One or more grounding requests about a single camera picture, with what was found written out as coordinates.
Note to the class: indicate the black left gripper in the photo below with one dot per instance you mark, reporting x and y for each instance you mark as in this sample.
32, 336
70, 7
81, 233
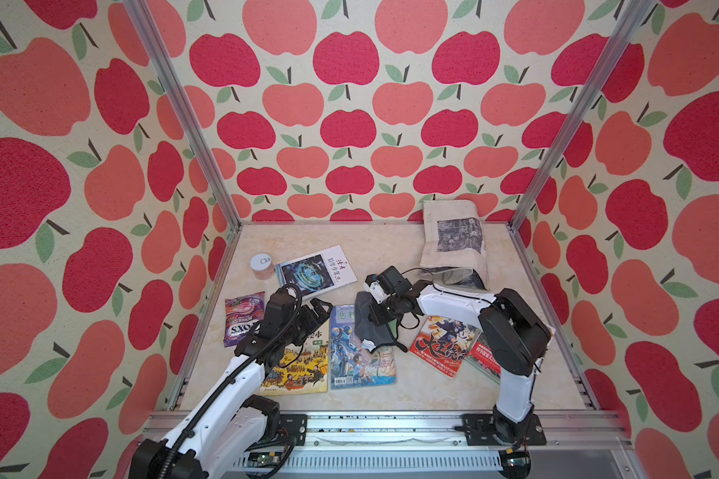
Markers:
314, 321

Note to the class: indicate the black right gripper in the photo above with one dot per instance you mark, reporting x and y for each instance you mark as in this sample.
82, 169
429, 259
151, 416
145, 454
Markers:
376, 316

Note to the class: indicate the grey green microfibre cloth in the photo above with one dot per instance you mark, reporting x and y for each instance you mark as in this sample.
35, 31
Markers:
371, 335

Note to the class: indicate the white book with blue vortex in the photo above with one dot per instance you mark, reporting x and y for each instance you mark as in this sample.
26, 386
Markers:
317, 273

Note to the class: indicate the blue robot sunflower magazine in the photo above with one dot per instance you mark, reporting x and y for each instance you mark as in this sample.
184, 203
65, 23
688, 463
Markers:
353, 366

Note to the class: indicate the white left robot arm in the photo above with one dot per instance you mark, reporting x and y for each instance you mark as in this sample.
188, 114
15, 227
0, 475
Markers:
232, 417

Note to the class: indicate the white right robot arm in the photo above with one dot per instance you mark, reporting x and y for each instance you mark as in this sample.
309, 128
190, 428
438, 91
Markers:
517, 338

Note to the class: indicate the yellow Chinese history picture book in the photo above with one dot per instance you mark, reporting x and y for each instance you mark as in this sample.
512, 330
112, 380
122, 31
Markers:
307, 368

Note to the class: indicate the red black manga book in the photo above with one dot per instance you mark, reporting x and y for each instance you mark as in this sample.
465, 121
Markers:
444, 344

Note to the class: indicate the red green cover book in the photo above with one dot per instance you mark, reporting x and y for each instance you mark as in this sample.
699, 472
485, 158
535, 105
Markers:
480, 357

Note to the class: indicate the purple candy bag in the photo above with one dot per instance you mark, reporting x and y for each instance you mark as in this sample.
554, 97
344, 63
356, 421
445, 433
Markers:
242, 315

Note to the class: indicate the clear tape roll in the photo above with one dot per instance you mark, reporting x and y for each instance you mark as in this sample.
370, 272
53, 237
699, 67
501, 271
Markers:
262, 266

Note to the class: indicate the cream printed canvas bag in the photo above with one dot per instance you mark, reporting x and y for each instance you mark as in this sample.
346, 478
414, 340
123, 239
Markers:
455, 250

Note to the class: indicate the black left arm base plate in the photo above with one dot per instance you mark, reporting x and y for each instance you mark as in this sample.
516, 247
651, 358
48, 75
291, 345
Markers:
293, 427

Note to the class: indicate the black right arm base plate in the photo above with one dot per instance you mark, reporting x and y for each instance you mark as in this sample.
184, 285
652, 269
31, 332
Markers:
496, 430

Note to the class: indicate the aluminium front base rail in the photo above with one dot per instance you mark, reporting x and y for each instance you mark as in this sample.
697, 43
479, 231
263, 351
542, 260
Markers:
580, 444

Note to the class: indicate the left rear aluminium corner post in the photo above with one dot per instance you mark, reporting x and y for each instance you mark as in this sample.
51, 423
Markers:
146, 27

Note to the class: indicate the aluminium corner post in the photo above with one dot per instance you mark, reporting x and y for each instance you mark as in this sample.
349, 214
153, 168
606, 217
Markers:
146, 27
634, 14

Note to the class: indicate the right rear aluminium corner post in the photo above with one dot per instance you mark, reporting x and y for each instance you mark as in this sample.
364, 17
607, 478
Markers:
634, 14

